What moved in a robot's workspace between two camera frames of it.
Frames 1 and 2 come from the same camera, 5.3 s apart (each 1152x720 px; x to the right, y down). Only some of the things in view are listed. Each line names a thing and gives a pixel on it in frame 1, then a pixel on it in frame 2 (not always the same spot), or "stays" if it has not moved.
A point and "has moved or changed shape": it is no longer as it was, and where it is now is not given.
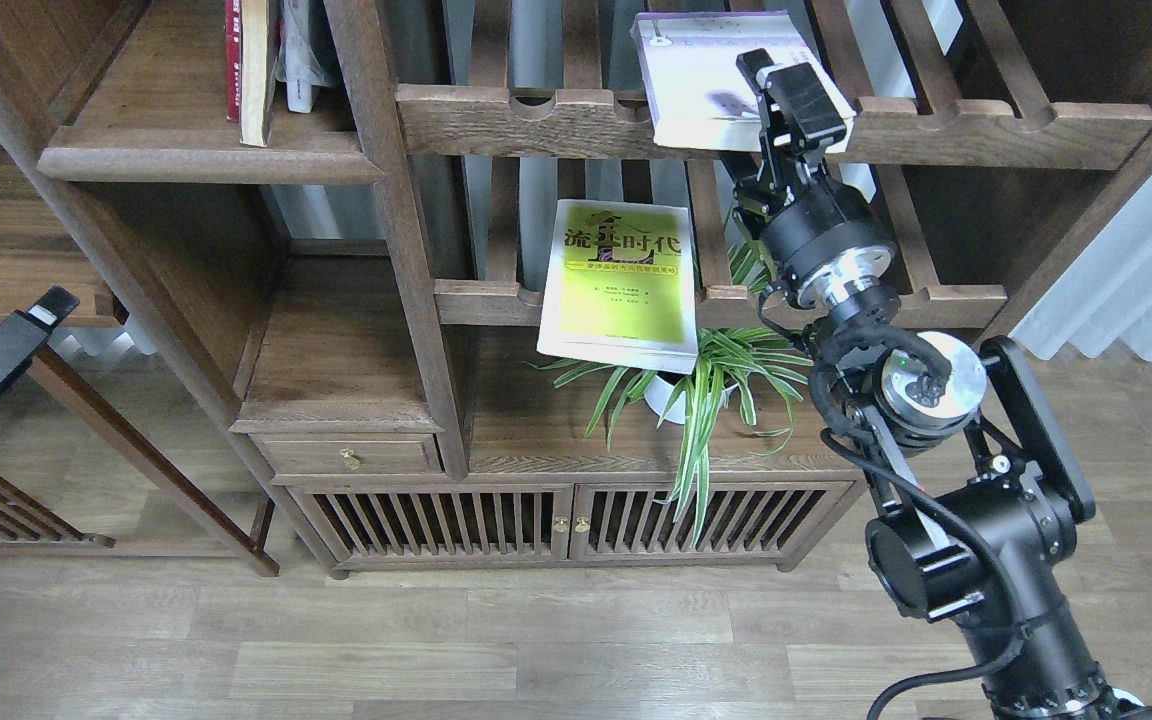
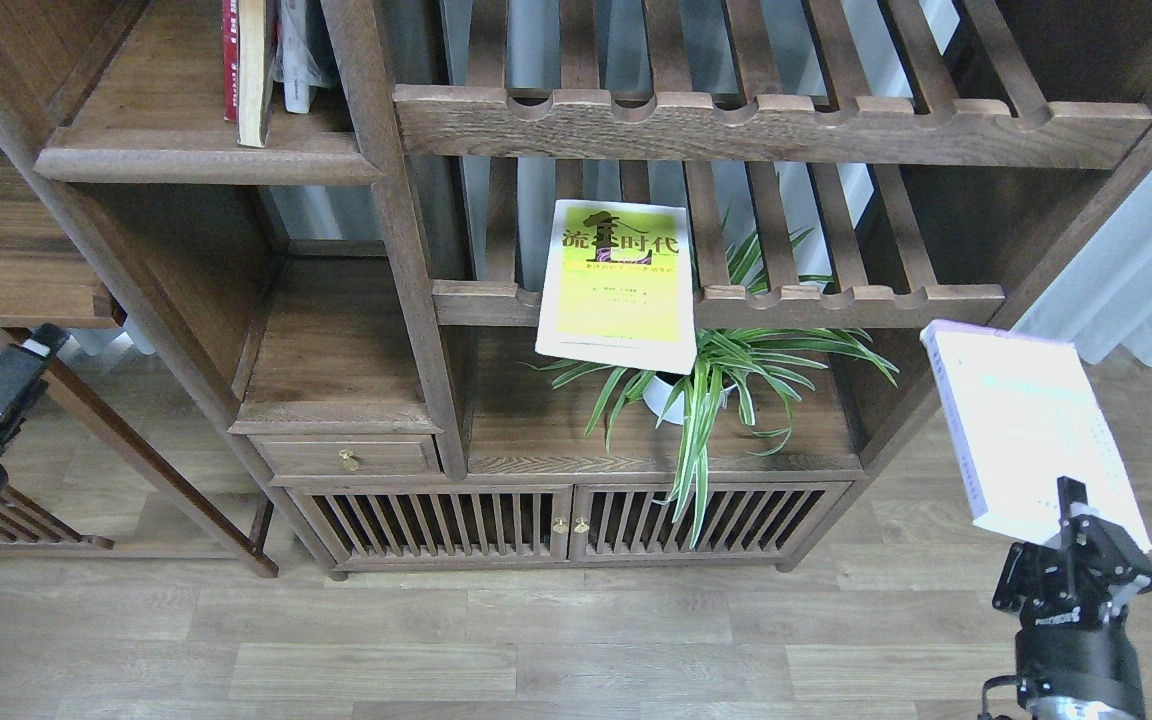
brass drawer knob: (352, 461) stays
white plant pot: (660, 393) stays
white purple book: (698, 98) has moved or changed shape
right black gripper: (821, 238) → (1093, 659)
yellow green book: (619, 286) stays
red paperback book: (233, 58) stays
